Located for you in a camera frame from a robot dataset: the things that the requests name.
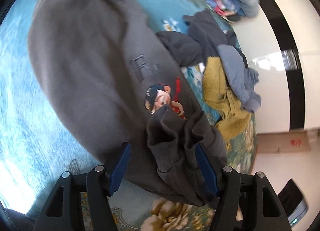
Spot dark device with screen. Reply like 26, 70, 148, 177
278, 179, 309, 228

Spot teal floral bed blanket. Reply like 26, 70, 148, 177
1, 0, 257, 230

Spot dark navy fleece garment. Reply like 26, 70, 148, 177
156, 9, 248, 67

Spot cardboard box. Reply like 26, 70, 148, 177
257, 132, 311, 154

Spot grey sweatpants with cartoon print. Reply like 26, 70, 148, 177
28, 0, 227, 206

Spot mustard yellow knit sweater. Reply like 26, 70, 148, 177
202, 57, 251, 143

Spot light blue-grey garment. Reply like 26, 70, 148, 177
217, 44, 261, 113

